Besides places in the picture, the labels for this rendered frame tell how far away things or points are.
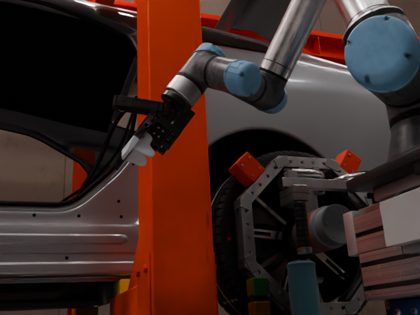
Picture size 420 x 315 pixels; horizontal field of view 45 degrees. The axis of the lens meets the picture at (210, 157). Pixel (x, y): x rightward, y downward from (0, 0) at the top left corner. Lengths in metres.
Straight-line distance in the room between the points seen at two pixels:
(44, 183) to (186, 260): 4.48
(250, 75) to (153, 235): 0.45
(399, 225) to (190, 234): 0.61
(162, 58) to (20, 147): 4.45
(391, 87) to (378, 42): 0.08
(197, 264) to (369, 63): 0.64
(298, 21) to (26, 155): 4.78
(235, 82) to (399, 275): 0.49
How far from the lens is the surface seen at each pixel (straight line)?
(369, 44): 0.90
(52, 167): 5.71
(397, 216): 0.79
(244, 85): 1.07
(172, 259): 1.24
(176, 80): 1.14
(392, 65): 0.87
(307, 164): 1.82
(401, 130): 0.99
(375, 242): 1.02
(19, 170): 5.69
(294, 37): 1.20
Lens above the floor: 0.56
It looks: 19 degrees up
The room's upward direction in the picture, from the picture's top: 3 degrees counter-clockwise
